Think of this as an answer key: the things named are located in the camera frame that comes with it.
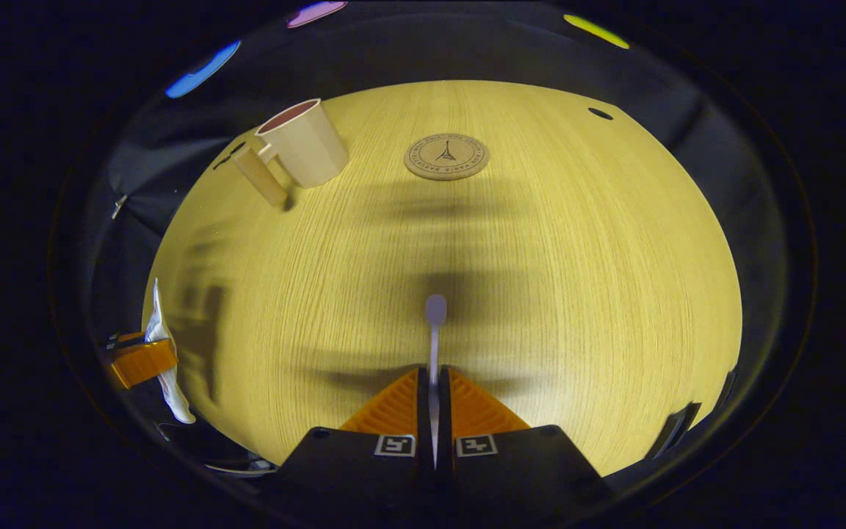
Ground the round cork coaster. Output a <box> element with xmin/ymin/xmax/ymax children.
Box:
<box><xmin>403</xmin><ymin>133</ymin><xmax>491</xmax><ymax>181</ymax></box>

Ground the wooden desktop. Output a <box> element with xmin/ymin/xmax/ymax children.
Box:
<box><xmin>142</xmin><ymin>79</ymin><xmax>744</xmax><ymax>478</ymax></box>

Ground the white toothpaste tube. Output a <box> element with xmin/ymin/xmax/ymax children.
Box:
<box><xmin>144</xmin><ymin>278</ymin><xmax>197</xmax><ymax>425</ymax></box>

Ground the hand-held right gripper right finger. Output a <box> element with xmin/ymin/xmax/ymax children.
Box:
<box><xmin>438</xmin><ymin>366</ymin><xmax>612</xmax><ymax>515</ymax></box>

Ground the black backdrop cloth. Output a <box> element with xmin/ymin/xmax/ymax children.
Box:
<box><xmin>85</xmin><ymin>4</ymin><xmax>787</xmax><ymax>383</ymax></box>

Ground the beige cup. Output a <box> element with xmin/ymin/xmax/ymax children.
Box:
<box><xmin>231</xmin><ymin>98</ymin><xmax>351</xmax><ymax>208</ymax></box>

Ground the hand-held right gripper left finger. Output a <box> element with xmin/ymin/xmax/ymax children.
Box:
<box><xmin>276</xmin><ymin>366</ymin><xmax>438</xmax><ymax>515</ymax></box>

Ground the white toothbrush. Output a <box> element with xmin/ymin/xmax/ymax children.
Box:
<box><xmin>424</xmin><ymin>294</ymin><xmax>448</xmax><ymax>471</ymax></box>

